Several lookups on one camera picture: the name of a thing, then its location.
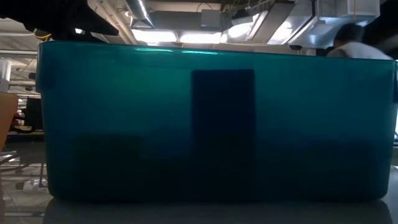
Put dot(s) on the person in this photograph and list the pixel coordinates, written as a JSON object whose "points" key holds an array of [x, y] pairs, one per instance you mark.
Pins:
{"points": [[357, 51]]}

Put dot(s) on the ceiling light panel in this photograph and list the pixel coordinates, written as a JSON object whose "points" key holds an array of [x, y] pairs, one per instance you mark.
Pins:
{"points": [[174, 36]]}

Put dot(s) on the white tower fan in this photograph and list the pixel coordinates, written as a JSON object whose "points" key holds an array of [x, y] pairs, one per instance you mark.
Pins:
{"points": [[4, 74]]}

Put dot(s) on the teal plastic tray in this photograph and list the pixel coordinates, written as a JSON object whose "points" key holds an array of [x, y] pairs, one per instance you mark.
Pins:
{"points": [[124, 109]]}

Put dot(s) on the grey ceiling box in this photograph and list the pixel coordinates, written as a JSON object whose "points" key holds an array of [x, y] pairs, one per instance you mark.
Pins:
{"points": [[211, 19]]}

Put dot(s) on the large silver air duct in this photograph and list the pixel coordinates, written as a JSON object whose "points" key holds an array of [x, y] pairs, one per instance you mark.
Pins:
{"points": [[311, 25]]}

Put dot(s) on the silver round air duct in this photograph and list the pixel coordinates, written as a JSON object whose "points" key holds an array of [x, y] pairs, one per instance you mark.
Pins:
{"points": [[140, 12]]}

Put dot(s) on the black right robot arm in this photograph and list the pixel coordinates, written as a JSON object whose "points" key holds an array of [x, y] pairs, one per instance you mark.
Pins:
{"points": [[385, 25]]}

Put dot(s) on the orange plastic tray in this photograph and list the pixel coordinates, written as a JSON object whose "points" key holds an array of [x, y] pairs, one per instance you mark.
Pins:
{"points": [[7, 118]]}

